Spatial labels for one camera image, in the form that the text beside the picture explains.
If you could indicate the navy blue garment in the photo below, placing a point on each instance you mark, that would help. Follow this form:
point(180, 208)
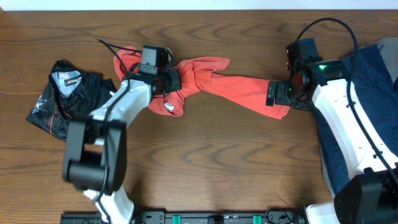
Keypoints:
point(378, 97)

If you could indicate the black patterned folded garment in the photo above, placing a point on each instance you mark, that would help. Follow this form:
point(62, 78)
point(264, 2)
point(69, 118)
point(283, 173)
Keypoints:
point(70, 92)

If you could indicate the grey garment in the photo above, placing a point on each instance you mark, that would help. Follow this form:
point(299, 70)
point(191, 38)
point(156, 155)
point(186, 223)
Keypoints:
point(388, 50)

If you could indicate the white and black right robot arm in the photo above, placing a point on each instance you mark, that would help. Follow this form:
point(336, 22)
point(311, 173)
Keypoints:
point(371, 194)

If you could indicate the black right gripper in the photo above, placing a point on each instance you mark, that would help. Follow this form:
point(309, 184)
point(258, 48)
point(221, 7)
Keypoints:
point(282, 86)

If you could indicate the red orange t-shirt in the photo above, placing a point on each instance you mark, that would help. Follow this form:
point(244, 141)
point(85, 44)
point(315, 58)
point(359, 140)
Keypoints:
point(200, 74)

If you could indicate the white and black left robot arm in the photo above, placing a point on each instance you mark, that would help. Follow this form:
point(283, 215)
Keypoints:
point(95, 160)

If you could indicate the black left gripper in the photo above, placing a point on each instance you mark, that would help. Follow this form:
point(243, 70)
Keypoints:
point(175, 80)

